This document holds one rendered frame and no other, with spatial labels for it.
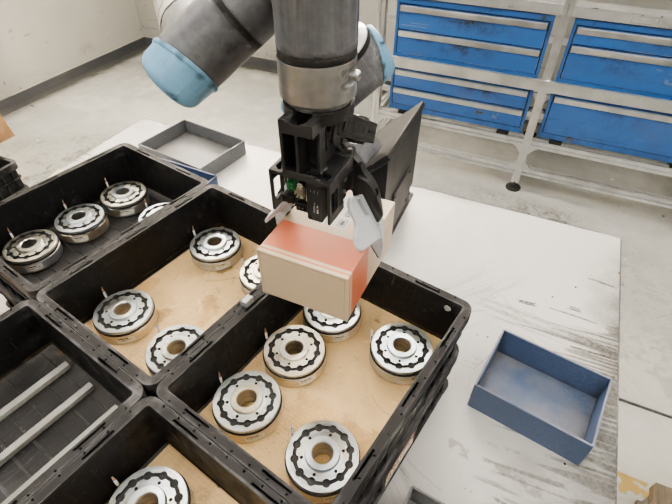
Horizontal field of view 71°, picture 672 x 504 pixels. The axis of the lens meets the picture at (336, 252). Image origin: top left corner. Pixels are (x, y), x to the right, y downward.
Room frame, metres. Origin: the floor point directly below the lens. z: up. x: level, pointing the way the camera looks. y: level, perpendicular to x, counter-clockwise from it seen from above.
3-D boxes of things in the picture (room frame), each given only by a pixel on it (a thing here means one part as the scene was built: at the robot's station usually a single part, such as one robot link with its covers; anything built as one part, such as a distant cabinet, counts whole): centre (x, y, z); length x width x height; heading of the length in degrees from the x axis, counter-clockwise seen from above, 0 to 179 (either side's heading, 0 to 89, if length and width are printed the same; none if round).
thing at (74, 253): (0.76, 0.50, 0.87); 0.40 x 0.30 x 0.11; 145
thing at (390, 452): (0.41, 0.01, 0.87); 0.40 x 0.30 x 0.11; 145
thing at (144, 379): (0.59, 0.26, 0.92); 0.40 x 0.30 x 0.02; 145
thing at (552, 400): (0.45, -0.37, 0.74); 0.20 x 0.15 x 0.07; 56
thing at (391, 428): (0.41, 0.01, 0.92); 0.40 x 0.30 x 0.02; 145
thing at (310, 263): (0.46, 0.01, 1.08); 0.16 x 0.12 x 0.07; 155
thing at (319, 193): (0.44, 0.02, 1.24); 0.09 x 0.08 x 0.12; 155
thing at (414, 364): (0.46, -0.11, 0.86); 0.10 x 0.10 x 0.01
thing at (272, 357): (0.46, 0.07, 0.86); 0.10 x 0.10 x 0.01
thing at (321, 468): (0.28, 0.02, 0.86); 0.05 x 0.05 x 0.01
